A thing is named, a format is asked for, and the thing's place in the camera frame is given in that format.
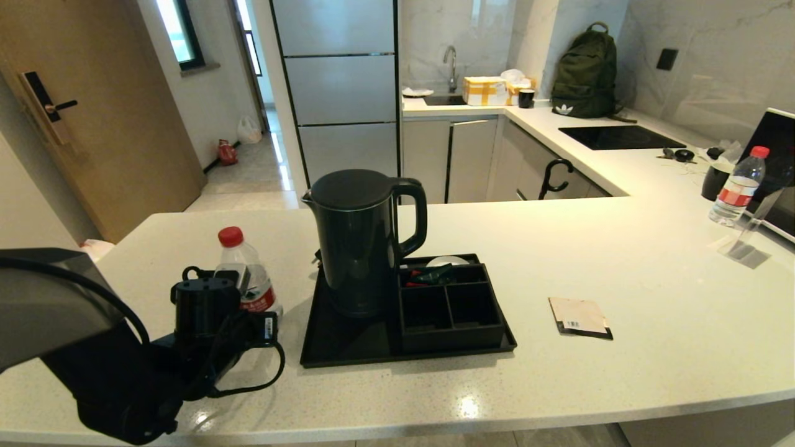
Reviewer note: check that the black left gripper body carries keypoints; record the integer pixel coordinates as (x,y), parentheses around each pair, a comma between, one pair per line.
(245,329)

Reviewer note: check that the grey taped left gripper finger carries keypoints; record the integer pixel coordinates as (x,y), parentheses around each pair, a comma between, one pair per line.
(271,327)
(233,279)

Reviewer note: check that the red label water bottle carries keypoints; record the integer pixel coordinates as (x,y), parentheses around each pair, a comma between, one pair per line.
(239,251)

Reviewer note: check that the brown paper packet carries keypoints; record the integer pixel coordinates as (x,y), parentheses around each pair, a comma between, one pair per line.
(577,313)

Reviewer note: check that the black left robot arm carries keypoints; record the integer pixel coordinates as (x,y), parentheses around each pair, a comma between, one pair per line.
(93,372)

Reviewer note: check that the black plug with cord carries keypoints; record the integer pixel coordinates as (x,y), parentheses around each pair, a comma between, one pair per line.
(318,257)

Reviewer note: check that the black electric kettle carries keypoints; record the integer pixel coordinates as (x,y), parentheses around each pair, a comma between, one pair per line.
(360,248)

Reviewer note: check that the red and black object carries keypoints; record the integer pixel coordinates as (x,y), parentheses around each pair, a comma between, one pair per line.
(410,282)

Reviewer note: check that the black mug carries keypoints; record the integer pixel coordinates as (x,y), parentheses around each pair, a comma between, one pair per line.
(526,99)
(714,183)

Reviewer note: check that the red cap water bottle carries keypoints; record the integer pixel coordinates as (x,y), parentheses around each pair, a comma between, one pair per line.
(736,192)

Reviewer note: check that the black serving tray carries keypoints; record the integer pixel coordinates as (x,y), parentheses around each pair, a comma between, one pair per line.
(372,344)

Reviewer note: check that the red bag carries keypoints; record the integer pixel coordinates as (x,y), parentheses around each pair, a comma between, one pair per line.
(228,154)

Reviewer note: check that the white trash bag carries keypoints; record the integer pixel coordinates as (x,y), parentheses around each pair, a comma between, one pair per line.
(99,248)

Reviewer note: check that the white plastic bag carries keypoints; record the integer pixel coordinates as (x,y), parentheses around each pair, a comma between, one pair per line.
(250,131)

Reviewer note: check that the black compartment organizer box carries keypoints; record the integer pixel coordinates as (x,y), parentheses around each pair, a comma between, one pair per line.
(453,338)

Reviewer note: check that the wooden door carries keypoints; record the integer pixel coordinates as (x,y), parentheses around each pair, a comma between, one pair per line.
(124,124)

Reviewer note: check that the grey refrigerator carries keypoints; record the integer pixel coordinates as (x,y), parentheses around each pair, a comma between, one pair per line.
(341,87)

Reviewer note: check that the grey cabinet door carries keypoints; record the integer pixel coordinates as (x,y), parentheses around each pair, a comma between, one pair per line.
(425,158)
(472,158)

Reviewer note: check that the black framed window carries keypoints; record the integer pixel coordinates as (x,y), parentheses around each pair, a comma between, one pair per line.
(177,31)

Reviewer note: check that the white dish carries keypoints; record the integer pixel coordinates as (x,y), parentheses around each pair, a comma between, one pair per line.
(417,92)

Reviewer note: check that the kitchen sink basin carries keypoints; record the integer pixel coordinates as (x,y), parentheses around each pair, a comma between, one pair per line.
(444,100)

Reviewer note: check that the grey counter cabinet front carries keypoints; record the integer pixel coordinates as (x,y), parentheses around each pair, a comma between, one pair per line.
(522,161)

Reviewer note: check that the chrome sink faucet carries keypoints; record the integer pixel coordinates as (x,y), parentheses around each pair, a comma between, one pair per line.
(453,62)

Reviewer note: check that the yellow taped cardboard box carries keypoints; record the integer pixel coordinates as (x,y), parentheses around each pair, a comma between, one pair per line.
(484,92)

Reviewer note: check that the crumpled white bag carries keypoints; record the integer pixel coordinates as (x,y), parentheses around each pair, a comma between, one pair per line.
(513,76)

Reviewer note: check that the black induction cooktop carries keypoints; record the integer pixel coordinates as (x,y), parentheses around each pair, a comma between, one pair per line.
(621,138)

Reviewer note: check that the green backpack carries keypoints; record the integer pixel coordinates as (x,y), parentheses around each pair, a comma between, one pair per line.
(587,74)

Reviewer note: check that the black round small object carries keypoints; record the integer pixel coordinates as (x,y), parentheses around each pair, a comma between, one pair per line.
(684,156)

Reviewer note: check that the clear crumpled plastic wrap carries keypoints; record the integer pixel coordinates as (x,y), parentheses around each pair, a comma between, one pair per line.
(733,152)

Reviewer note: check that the black microwave oven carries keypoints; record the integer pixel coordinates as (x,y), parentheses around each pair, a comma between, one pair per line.
(779,161)

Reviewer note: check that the black wall socket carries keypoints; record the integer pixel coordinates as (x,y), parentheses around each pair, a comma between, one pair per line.
(667,59)

